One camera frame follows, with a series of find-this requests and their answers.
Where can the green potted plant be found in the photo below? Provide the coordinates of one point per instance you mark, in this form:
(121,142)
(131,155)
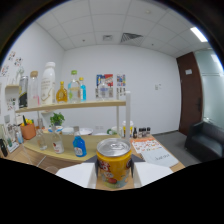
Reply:
(57,119)

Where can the glass jar cork lid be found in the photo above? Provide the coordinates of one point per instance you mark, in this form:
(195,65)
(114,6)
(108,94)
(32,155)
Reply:
(33,91)

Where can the amber round bottle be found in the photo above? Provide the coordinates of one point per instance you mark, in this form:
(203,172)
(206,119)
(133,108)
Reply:
(61,95)

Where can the white bowl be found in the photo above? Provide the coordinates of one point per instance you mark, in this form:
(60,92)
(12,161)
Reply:
(85,131)

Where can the light blue bottle yellow cap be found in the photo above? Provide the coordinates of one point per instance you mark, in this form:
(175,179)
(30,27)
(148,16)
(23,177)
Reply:
(83,90)

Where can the white jar yellow label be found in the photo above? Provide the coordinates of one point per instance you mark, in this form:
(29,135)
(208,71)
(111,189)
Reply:
(128,129)

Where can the white wall switch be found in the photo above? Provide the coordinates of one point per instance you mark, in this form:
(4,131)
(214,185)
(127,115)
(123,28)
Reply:
(158,87)

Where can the blue rimmed bowl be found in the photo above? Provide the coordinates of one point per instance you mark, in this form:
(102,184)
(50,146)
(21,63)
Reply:
(67,131)

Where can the brown door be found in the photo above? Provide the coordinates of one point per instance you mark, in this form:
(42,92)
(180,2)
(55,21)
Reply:
(189,96)

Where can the orange printed paper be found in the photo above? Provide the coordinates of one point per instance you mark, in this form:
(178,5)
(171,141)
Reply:
(146,145)

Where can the large white bottle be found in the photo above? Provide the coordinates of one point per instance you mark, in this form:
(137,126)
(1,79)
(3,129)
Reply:
(48,85)

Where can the clear bottle blue cap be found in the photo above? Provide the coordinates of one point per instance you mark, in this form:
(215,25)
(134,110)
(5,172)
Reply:
(103,90)

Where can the orange basket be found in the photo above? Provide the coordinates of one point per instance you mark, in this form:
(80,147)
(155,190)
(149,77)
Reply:
(28,130)

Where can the light blue container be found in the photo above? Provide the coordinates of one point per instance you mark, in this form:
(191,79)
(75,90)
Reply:
(19,136)

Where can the wooden wall shelf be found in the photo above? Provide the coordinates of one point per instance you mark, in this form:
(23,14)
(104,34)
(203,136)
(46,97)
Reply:
(11,87)

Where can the square ceiling diffuser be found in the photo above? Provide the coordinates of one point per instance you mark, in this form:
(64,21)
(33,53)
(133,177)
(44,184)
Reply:
(107,37)

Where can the white notebook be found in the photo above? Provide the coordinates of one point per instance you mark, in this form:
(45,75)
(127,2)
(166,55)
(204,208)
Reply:
(160,157)

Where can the ceiling air vent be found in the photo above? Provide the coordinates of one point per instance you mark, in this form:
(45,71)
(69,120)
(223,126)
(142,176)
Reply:
(131,37)

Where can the colourful wall poster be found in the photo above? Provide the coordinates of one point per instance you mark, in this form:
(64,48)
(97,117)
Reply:
(121,85)

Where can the small dark bottle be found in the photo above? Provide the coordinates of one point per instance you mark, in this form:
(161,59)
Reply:
(140,132)
(148,131)
(135,133)

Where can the clear bottle orange cap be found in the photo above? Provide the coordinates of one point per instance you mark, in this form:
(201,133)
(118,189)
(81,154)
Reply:
(41,140)

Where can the ceiling light panel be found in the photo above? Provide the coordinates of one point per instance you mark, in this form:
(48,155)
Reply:
(199,34)

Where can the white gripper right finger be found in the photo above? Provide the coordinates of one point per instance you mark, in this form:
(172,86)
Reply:
(151,173)

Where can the blue yellow wall poster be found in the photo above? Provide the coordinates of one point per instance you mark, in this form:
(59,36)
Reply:
(99,79)

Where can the yellow drink can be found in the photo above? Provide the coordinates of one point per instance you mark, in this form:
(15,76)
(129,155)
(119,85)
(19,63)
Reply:
(114,165)

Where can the two-tier wood shelf rack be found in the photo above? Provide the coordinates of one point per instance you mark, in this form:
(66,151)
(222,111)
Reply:
(66,106)

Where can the white tray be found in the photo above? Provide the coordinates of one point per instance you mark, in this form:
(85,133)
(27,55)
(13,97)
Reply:
(13,147)

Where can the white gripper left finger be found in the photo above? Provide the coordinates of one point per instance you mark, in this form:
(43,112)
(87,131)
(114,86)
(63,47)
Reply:
(76,175)

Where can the red wall poster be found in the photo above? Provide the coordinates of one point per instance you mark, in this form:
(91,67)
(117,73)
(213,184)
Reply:
(109,79)

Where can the clear bottle green cap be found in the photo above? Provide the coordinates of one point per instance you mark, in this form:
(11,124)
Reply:
(74,90)

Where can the blue liquid bottle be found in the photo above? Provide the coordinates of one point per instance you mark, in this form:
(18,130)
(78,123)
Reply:
(79,148)

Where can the tall black can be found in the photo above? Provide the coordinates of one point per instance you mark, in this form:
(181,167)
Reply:
(23,93)

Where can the green cup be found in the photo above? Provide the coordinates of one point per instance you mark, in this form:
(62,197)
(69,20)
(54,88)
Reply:
(9,140)

